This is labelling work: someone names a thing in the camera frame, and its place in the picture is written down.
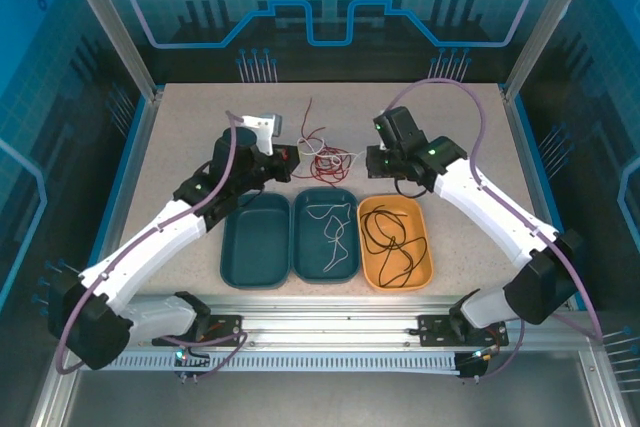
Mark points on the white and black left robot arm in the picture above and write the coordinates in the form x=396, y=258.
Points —
x=150, y=247

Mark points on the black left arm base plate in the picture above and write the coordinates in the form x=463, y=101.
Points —
x=225, y=322

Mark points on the orange plastic tray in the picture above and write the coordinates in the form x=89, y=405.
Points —
x=375, y=267

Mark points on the aluminium frame post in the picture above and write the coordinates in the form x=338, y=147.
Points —
x=550, y=22
x=107, y=22

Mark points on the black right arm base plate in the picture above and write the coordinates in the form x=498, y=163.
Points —
x=432, y=329

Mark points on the aluminium side rail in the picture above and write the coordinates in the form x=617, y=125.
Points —
x=537, y=172
x=127, y=187

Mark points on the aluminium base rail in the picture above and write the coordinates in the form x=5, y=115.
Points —
x=325, y=319

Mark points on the teal plastic tray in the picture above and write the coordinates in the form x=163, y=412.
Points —
x=256, y=242
x=315, y=247

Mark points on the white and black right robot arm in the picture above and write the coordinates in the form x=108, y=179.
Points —
x=490, y=207

